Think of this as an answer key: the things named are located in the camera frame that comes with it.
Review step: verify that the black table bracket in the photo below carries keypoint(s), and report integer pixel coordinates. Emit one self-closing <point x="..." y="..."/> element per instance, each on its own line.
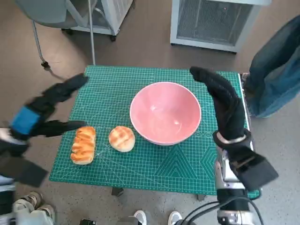
<point x="117" y="191"/>
<point x="201" y="197"/>

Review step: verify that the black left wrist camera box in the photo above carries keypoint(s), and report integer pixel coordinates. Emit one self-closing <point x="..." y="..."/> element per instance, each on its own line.
<point x="28" y="172"/>

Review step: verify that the white open-frame cart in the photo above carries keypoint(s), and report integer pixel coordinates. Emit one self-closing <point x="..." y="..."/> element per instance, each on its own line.
<point x="117" y="14"/>

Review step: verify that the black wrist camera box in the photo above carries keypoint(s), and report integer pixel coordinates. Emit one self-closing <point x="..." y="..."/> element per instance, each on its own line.
<point x="28" y="172"/>
<point x="257" y="173"/>

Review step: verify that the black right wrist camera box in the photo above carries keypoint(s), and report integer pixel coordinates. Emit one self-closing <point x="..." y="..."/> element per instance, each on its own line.
<point x="257" y="173"/>

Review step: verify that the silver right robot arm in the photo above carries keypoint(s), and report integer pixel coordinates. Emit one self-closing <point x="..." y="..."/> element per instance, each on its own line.
<point x="225" y="168"/>

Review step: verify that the grey chair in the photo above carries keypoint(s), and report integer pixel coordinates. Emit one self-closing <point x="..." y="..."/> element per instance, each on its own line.
<point x="47" y="11"/>

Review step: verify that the standing person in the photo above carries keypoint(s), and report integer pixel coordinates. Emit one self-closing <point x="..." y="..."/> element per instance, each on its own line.
<point x="276" y="70"/>

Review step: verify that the thin metal pole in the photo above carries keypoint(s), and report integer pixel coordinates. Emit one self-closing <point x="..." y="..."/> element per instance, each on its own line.
<point x="91" y="35"/>

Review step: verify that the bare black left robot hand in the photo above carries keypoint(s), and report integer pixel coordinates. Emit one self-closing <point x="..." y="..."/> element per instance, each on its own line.
<point x="24" y="119"/>

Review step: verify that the green cutting mat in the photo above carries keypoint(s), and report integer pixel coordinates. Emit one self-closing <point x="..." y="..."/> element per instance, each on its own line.
<point x="105" y="93"/>

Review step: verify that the round toy bread bun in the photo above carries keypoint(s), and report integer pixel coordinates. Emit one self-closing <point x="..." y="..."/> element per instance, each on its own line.
<point x="122" y="138"/>

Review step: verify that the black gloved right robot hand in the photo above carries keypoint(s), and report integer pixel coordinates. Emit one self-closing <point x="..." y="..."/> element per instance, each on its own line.
<point x="229" y="112"/>

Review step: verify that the seated person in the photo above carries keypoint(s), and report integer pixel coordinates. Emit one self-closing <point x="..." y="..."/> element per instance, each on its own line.
<point x="35" y="211"/>

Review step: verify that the long toy bread loaf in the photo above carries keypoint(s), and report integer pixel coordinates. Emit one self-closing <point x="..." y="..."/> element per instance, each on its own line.
<point x="83" y="145"/>

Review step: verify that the pink bowl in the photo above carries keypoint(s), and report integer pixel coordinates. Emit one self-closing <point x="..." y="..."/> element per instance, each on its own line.
<point x="164" y="112"/>

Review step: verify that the white cabinet with mesh front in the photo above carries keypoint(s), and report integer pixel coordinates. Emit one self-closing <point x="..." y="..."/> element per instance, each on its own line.
<point x="211" y="21"/>

